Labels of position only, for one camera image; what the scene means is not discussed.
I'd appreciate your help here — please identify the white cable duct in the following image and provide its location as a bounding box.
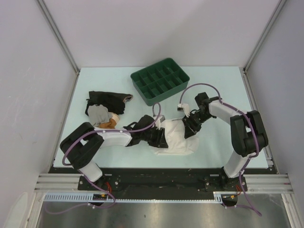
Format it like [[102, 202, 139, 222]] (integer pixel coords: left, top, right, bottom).
[[44, 192, 237, 204]]

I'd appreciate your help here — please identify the right aluminium corner post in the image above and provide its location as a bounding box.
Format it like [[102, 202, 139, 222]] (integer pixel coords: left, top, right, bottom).
[[244, 0, 289, 72]]

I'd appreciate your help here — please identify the orange brown underwear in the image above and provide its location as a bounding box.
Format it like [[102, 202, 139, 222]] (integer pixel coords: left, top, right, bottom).
[[98, 116, 120, 129]]

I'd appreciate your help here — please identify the grey underwear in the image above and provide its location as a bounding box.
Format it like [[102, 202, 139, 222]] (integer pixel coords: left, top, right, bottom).
[[87, 105, 112, 127]]

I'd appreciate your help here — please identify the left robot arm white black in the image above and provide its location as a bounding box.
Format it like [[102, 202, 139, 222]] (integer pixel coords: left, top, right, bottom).
[[59, 115, 169, 190]]

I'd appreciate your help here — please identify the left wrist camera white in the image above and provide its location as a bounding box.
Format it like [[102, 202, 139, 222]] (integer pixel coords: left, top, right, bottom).
[[155, 115, 165, 129]]

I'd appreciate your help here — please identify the white underwear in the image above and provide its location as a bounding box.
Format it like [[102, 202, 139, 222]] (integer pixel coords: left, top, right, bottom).
[[151, 118, 199, 155]]

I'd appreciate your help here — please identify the front aluminium rail left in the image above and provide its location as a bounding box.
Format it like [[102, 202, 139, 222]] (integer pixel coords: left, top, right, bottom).
[[33, 173, 84, 193]]

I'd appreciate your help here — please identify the left aluminium corner post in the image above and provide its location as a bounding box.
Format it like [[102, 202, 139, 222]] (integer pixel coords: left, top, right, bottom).
[[35, 0, 80, 75]]

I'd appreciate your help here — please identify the black underwear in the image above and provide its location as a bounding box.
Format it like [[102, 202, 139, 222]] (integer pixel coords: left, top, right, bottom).
[[85, 91, 133, 116]]

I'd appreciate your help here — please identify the aluminium corner post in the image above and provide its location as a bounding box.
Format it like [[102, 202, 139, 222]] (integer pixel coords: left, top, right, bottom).
[[35, 0, 80, 75], [244, 0, 289, 72]]

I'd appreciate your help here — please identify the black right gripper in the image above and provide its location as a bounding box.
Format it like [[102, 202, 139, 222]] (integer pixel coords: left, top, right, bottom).
[[182, 110, 213, 139]]

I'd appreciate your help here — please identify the front aluminium rail right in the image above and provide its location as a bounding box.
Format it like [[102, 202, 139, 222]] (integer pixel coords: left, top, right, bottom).
[[244, 174, 294, 194]]

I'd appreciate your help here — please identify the aluminium rail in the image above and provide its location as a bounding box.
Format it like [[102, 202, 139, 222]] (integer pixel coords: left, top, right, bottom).
[[244, 174, 294, 194], [33, 173, 84, 193]]

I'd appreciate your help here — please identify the green compartment tray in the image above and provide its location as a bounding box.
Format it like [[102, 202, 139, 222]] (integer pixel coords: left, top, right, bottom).
[[130, 57, 190, 106]]

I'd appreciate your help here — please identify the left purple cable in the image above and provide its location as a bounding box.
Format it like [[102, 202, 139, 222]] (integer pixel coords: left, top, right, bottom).
[[45, 102, 164, 214]]

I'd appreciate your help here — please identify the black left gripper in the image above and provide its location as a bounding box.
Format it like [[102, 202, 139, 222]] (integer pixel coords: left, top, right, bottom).
[[141, 125, 168, 148]]

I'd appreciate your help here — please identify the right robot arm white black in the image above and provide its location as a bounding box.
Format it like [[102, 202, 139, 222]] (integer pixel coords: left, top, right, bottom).
[[182, 92, 268, 190]]

